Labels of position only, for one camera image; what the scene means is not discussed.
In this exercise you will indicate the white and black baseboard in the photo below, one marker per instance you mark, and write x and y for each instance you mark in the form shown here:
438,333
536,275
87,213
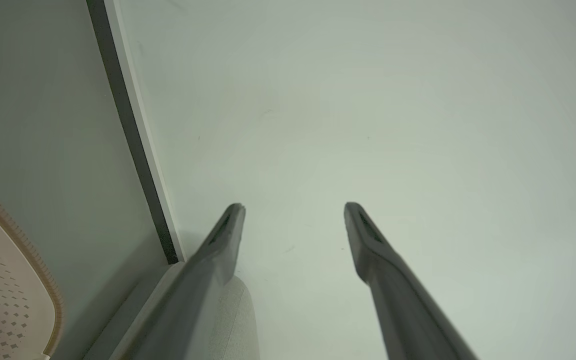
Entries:
130,130

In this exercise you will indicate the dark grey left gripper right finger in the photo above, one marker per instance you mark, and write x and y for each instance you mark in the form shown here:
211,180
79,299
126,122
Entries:
398,300

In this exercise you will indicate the cream perforated laundry basket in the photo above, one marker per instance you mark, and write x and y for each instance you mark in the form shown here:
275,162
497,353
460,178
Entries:
8,280

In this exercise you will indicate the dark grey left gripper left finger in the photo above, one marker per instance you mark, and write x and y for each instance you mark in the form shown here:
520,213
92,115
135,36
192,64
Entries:
203,290

